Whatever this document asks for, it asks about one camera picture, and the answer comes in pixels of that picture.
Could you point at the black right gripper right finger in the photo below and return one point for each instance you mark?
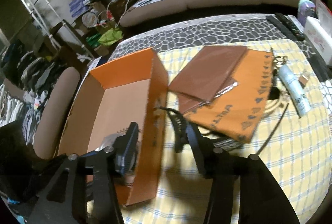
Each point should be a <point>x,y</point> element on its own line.
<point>262,200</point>

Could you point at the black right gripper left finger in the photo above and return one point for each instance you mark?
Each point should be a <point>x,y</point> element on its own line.
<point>63,200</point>

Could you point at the black white patterned headband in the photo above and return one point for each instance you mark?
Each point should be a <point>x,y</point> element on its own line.
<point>226,143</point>

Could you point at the yellow plaid cloth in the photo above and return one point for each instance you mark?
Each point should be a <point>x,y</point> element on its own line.
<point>296,150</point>

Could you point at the brown chair backrest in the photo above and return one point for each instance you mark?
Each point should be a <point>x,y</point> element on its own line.
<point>55,113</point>

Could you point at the orange felt pouch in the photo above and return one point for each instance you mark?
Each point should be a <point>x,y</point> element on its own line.
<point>238,112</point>

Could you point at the white spray bottle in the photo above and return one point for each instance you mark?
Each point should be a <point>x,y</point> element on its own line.
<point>295,90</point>

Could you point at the brown wrapped notebook lower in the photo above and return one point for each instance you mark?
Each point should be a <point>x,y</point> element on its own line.
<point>187,102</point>

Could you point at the brown wrapped notebook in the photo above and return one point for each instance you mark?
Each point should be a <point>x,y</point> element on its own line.
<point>207,71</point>
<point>187,102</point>

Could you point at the small brown square packet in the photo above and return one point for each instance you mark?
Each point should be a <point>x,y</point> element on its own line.
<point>304,78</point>

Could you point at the orange cardboard box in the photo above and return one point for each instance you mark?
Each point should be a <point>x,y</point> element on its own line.
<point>132,88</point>

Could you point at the brown wrapped notebook upper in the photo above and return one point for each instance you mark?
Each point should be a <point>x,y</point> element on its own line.
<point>207,71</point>

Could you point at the gold hair clip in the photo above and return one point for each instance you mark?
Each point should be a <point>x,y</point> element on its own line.
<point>278,61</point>

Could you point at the green bag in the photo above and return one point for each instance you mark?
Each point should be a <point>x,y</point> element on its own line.
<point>108,38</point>

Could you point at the white tissue box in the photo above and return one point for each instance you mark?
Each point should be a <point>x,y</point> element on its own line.
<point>319,39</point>

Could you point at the black remote control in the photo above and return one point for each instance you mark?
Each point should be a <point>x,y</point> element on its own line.
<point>286,27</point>

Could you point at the grey pebble pattern blanket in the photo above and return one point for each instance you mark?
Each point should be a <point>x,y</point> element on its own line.
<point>220,29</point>

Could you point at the purple white jar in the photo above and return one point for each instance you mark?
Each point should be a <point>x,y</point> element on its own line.
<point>306,8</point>

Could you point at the white clothes rack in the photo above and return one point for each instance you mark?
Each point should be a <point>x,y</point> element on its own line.
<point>50,22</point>

